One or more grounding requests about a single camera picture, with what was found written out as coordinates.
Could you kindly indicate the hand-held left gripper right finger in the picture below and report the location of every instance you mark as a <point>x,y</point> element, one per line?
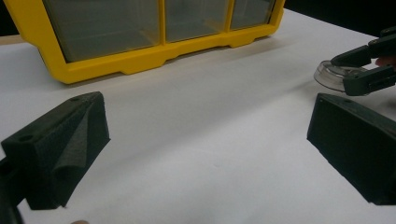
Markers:
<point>358,143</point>

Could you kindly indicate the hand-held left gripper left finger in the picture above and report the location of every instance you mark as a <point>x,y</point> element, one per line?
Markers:
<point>53,149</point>

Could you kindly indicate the small clear plastic container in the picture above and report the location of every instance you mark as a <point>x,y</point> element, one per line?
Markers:
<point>327,76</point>

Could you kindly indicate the yellow organizer case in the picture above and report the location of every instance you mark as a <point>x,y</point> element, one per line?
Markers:
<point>124,65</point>

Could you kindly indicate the wooden table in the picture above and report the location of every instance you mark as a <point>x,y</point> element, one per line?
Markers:
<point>11,39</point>

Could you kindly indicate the white board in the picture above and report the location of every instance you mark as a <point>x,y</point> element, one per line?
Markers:
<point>202,140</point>

